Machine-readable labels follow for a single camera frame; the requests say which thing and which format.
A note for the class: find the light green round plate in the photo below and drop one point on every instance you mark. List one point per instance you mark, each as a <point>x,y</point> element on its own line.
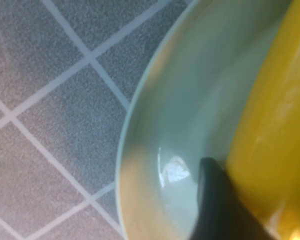
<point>190,100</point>

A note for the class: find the grey white-checked tablecloth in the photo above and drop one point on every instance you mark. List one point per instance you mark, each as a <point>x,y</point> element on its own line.
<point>52,125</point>

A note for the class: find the yellow toy banana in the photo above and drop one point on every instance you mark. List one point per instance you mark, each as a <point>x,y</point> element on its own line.
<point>277,112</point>

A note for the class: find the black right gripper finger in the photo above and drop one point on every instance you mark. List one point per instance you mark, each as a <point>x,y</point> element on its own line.
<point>217,207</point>

